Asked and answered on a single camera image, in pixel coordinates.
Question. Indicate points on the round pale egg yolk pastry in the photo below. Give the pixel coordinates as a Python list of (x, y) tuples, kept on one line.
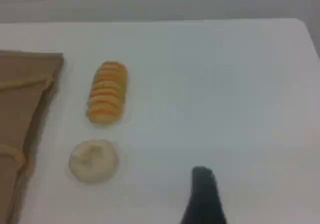
[(93, 161)]

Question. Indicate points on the brown jute tote bag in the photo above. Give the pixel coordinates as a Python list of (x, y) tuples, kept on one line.
[(20, 103)]

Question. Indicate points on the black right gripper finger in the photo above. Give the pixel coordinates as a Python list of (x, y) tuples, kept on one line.
[(205, 199)]

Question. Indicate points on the long orange striped bread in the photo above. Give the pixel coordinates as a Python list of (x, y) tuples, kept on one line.
[(107, 93)]

